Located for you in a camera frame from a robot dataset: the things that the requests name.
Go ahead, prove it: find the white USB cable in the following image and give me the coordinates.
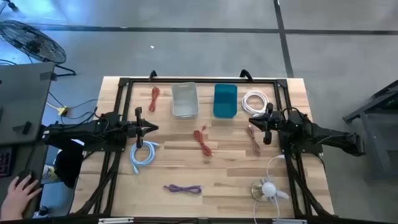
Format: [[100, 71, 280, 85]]
[[241, 90, 270, 116]]

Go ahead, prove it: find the black aluminium table frame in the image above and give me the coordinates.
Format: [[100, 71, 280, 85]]
[[70, 76, 335, 224]]

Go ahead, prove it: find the purple USB cable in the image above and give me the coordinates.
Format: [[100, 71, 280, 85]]
[[163, 184, 203, 195]]

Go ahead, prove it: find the grey plastic bin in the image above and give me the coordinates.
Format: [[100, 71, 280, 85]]
[[170, 82, 200, 119]]

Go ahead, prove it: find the black floor fan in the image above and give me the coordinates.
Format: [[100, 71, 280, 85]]
[[0, 20, 77, 77]]

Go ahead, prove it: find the black keyboard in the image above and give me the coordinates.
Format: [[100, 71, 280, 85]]
[[0, 146, 13, 178]]

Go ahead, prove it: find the silver light strip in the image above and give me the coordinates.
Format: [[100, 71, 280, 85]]
[[272, 218, 308, 224], [98, 217, 134, 224]]

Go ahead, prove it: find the light blue USB cable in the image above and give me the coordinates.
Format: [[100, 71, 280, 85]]
[[129, 140, 160, 175]]

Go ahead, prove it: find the teal plastic bin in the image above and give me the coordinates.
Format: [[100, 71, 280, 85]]
[[213, 83, 238, 119]]

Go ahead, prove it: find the person's hand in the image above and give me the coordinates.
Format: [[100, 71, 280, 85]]
[[0, 174, 43, 222]]

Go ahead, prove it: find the dark metal side table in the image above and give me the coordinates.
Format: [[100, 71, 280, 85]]
[[341, 79, 398, 184]]

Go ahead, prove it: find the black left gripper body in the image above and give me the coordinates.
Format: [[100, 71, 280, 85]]
[[126, 106, 145, 149]]

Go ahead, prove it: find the red USB cable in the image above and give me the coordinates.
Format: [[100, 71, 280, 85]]
[[193, 124, 214, 157], [148, 86, 161, 113]]

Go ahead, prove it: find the grey desk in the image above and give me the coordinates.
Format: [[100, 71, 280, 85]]
[[0, 61, 56, 224]]

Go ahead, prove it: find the black desk clamp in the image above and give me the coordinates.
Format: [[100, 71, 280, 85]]
[[12, 121, 32, 135]]

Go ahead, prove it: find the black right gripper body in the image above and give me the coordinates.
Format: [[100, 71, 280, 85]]
[[263, 102, 284, 146]]

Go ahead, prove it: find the brown USB cable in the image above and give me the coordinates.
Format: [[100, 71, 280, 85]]
[[247, 124, 262, 157]]

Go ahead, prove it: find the black bag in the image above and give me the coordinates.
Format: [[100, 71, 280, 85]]
[[54, 139, 85, 190]]

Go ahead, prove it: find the small white desk fan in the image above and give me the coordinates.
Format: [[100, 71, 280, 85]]
[[250, 175, 290, 203]]

